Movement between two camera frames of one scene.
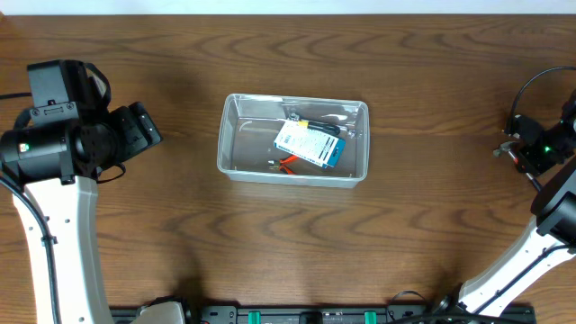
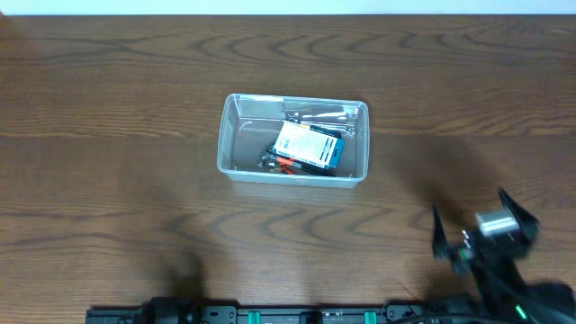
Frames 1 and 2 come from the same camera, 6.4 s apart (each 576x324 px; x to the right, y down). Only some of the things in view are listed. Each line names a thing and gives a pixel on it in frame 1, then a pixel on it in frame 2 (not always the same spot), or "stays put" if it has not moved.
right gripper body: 544,156 → 466,258
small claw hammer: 506,148 → 263,161
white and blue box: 319,148 stays put
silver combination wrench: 352,132 → 297,117
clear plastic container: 251,124 stays put
